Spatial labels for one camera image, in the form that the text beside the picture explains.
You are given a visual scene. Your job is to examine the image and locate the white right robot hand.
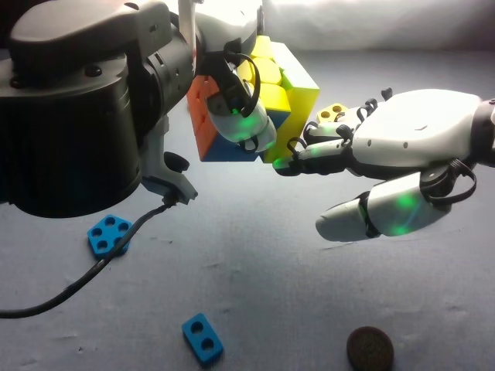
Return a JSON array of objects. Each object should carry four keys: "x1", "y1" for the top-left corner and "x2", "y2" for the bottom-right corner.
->
[{"x1": 271, "y1": 87, "x2": 484, "y2": 243}]

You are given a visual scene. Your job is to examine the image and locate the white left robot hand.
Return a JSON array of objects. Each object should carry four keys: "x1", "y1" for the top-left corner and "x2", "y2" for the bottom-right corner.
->
[{"x1": 193, "y1": 0, "x2": 278, "y2": 155}]

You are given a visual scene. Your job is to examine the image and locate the multicoloured puzzle cube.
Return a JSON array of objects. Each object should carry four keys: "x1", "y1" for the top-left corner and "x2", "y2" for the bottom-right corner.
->
[{"x1": 186, "y1": 35, "x2": 321, "y2": 164}]

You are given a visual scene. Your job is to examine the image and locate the yellow pentagon block with holes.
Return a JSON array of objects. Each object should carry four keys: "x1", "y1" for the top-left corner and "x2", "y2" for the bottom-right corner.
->
[{"x1": 316, "y1": 102, "x2": 348, "y2": 124}]

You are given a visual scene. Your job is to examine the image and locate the white backdrop cloth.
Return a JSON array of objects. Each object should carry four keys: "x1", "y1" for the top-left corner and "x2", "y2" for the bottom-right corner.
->
[{"x1": 262, "y1": 0, "x2": 495, "y2": 53}]

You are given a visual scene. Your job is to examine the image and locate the grey table cloth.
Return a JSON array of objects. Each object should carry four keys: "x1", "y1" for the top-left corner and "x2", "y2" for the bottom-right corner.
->
[{"x1": 0, "y1": 48, "x2": 495, "y2": 371}]

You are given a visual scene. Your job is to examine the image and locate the blue pentagon block with holes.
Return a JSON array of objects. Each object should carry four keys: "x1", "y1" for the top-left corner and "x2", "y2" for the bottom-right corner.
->
[{"x1": 86, "y1": 214, "x2": 133, "y2": 259}]

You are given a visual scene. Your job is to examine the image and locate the blue two-hole block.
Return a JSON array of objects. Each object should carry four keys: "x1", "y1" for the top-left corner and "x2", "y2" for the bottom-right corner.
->
[{"x1": 181, "y1": 311, "x2": 224, "y2": 365}]

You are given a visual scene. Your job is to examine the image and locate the brown round cookie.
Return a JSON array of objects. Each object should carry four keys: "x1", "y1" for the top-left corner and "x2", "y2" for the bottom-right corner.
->
[{"x1": 346, "y1": 326, "x2": 395, "y2": 371}]

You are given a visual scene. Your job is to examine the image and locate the black cable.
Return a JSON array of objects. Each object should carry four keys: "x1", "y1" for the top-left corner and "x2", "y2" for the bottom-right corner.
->
[{"x1": 0, "y1": 200, "x2": 175, "y2": 320}]

